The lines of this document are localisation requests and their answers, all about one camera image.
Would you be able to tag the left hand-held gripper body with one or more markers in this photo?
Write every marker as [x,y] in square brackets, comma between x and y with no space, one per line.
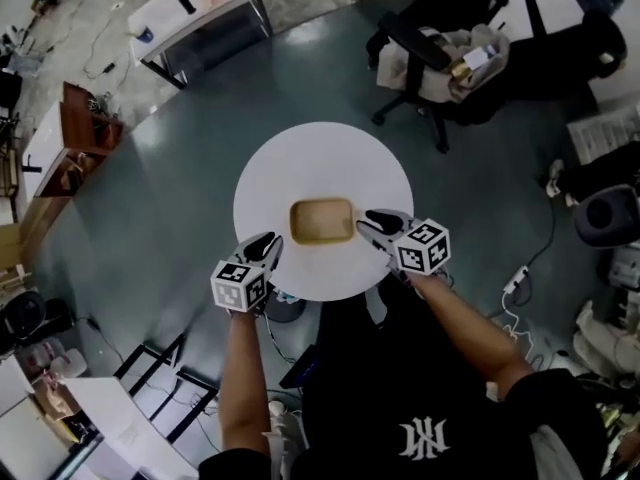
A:
[235,285]

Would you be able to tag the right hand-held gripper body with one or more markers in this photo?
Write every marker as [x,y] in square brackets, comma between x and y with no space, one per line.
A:
[422,248]

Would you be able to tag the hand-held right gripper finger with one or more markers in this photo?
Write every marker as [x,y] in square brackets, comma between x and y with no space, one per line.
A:
[380,240]
[395,218]

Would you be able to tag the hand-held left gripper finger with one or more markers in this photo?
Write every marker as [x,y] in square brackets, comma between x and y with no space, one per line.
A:
[250,250]
[274,255]

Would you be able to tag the black wire waste bin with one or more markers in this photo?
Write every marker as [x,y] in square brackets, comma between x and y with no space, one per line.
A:
[287,313]

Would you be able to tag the person's right forearm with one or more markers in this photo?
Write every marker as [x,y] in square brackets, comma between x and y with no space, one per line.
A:
[465,328]

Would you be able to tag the person's left forearm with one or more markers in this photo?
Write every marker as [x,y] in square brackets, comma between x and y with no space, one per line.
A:
[245,368]

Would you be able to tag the round white table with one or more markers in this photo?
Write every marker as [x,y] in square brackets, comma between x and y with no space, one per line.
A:
[325,168]

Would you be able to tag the white power strip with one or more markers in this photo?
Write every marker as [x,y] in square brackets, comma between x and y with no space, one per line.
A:
[516,278]

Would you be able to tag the black blue device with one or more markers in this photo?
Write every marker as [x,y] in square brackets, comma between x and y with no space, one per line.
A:
[300,370]

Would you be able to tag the person's black t-shirt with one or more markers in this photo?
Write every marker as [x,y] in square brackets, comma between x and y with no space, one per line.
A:
[400,393]

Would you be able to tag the beige cloth bag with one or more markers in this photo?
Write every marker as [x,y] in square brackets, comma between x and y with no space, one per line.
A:
[465,83]

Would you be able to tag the white desk with black legs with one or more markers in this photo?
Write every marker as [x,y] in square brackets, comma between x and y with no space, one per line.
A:
[115,418]

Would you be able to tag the pack of clear bottles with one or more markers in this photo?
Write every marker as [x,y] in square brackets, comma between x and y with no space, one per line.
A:
[50,363]

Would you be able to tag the black backpack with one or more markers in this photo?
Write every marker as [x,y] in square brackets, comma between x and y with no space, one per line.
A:
[30,318]

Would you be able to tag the white drawer cabinet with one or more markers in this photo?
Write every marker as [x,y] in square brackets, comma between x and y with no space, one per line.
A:
[600,135]

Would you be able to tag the wooden desk with white top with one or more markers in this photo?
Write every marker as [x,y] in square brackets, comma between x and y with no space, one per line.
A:
[75,133]

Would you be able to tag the small brown cardboard box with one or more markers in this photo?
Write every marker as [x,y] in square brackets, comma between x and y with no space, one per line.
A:
[55,403]

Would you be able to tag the black office chair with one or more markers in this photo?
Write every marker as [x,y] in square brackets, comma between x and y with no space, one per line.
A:
[550,58]

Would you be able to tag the blue cup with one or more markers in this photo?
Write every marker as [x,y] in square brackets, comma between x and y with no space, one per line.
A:
[145,34]

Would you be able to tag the white table with shelf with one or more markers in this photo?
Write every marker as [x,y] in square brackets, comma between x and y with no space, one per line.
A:
[200,8]

